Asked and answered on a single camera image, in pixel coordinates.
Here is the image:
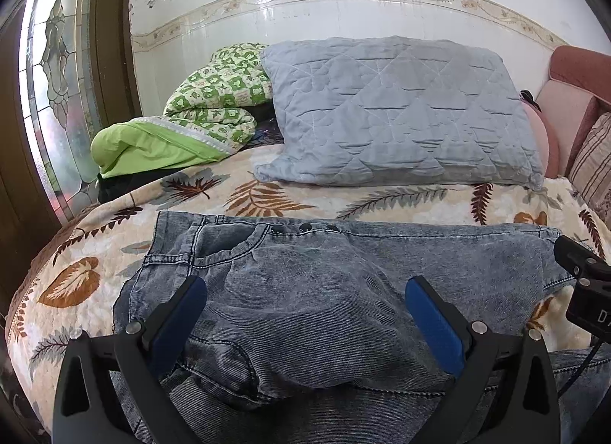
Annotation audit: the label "grey washed denim pants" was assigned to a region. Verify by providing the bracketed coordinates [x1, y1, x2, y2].
[113, 212, 570, 443]

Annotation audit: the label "leaf print bed blanket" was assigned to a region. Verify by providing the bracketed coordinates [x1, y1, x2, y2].
[6, 145, 610, 428]

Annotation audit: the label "striped beige cushion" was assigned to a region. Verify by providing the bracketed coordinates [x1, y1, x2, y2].
[569, 112, 611, 227]

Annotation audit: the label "pink red headboard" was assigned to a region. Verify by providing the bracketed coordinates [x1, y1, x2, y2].
[535, 46, 610, 178]

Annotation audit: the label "small black object on bolster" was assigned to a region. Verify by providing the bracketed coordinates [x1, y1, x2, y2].
[520, 89, 541, 112]

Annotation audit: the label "grey quilted pillow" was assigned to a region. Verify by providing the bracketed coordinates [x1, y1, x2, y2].
[255, 36, 545, 189]

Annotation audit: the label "green patterned folded blanket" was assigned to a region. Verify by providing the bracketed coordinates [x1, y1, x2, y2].
[90, 43, 272, 178]

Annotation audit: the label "wooden stained glass door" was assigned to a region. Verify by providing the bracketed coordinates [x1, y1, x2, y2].
[1, 0, 141, 304]

